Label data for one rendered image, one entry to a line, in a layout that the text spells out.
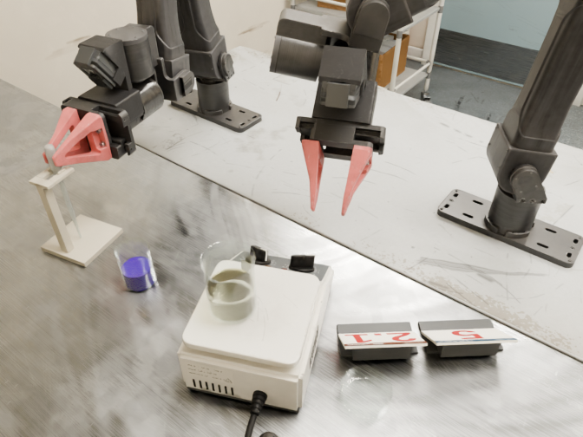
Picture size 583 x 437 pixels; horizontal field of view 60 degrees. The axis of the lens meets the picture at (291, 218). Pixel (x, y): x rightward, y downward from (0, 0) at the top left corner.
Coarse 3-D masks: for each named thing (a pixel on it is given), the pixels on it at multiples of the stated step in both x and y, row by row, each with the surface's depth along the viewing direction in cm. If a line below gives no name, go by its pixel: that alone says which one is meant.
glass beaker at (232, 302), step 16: (224, 240) 50; (240, 240) 50; (208, 256) 50; (224, 256) 51; (240, 256) 51; (208, 272) 51; (208, 288) 48; (224, 288) 47; (240, 288) 48; (208, 304) 51; (224, 304) 49; (240, 304) 49; (256, 304) 52; (224, 320) 50; (240, 320) 51
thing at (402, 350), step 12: (348, 324) 61; (360, 324) 61; (372, 324) 61; (384, 324) 61; (396, 324) 61; (408, 324) 61; (348, 348) 54; (360, 348) 55; (372, 348) 56; (384, 348) 56; (396, 348) 56; (408, 348) 56; (360, 360) 57
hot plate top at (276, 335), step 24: (264, 288) 55; (288, 288) 55; (312, 288) 55; (264, 312) 52; (288, 312) 52; (312, 312) 53; (192, 336) 50; (216, 336) 50; (240, 336) 50; (264, 336) 50; (288, 336) 50; (264, 360) 48; (288, 360) 48
